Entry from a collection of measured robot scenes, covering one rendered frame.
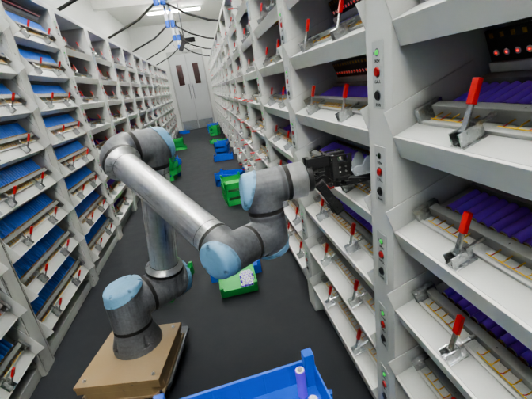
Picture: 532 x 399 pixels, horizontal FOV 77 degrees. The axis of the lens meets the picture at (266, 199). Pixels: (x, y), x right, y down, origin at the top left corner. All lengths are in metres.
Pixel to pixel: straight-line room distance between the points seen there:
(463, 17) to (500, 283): 0.36
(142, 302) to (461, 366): 1.07
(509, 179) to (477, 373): 0.36
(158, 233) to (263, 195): 0.63
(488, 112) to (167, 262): 1.16
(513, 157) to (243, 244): 0.51
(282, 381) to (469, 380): 0.33
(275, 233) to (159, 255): 0.66
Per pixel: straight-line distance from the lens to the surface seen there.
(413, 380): 0.96
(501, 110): 0.57
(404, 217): 0.74
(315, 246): 1.50
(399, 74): 0.67
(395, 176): 0.70
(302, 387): 0.71
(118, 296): 1.38
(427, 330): 0.79
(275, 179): 0.79
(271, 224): 0.81
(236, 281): 1.92
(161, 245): 1.34
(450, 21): 0.56
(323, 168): 0.85
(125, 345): 1.48
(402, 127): 0.68
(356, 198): 0.91
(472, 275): 0.61
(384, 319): 0.91
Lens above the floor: 1.06
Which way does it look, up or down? 19 degrees down
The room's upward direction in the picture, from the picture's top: 8 degrees counter-clockwise
